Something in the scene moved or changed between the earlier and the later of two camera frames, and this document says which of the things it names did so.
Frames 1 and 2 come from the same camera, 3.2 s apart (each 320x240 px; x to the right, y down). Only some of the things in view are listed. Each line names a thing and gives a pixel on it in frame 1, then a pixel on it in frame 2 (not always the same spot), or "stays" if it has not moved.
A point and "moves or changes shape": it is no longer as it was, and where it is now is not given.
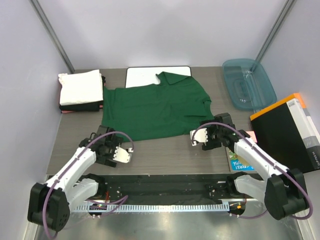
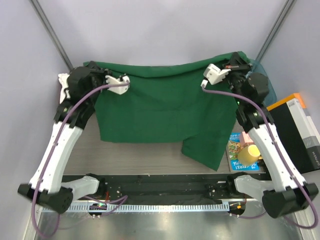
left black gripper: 115,141 -> 95,69
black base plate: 169,187 stays
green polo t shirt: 175,105 moves or changes shape
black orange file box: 286,132 stays
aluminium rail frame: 243,219 stays
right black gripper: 211,144 -> 237,64
